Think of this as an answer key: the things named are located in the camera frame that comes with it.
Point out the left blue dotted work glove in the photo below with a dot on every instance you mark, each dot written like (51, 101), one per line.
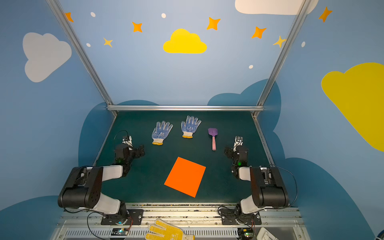
(161, 132)

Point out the right aluminium frame post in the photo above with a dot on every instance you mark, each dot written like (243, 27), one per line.
(295, 28)

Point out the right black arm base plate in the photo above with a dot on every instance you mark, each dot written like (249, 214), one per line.
(228, 217)

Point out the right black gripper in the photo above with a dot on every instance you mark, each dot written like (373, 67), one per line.
(229, 151)

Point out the green circuit board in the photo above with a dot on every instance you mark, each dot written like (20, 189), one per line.
(245, 234)
(120, 232)

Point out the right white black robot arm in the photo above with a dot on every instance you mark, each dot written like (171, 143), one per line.
(268, 190)

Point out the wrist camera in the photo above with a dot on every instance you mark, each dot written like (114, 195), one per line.
(238, 141)
(128, 141)

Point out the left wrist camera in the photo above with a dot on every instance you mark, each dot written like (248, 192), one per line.
(128, 141)

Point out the purple pink spatula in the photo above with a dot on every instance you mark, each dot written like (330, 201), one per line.
(213, 132)

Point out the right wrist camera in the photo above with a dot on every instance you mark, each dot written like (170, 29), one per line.
(238, 141)

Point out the white plastic object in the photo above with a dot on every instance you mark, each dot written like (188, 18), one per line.
(264, 234)

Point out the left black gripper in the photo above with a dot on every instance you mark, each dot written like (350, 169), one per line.
(137, 151)

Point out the aluminium frame post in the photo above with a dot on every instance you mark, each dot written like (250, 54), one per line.
(295, 28)
(72, 36)

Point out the aluminium rear frame bar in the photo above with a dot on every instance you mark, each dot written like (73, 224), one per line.
(184, 108)

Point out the right blue dotted work glove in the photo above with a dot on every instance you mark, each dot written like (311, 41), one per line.
(189, 126)

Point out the left green circuit board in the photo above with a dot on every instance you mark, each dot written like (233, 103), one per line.
(120, 232)

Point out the yellow dotted work glove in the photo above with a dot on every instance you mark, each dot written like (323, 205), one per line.
(161, 230)

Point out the left aluminium frame post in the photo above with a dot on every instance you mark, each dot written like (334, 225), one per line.
(72, 36)

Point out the blue dotted work glove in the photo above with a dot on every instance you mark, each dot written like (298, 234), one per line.
(161, 132)
(189, 126)

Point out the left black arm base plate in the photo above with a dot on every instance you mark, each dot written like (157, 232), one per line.
(127, 218)

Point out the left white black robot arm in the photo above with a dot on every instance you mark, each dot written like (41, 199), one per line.
(83, 188)

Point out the right green circuit board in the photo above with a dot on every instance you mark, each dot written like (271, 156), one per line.
(245, 234)

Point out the orange square paper sheet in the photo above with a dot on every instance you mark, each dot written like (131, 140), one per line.
(185, 177)

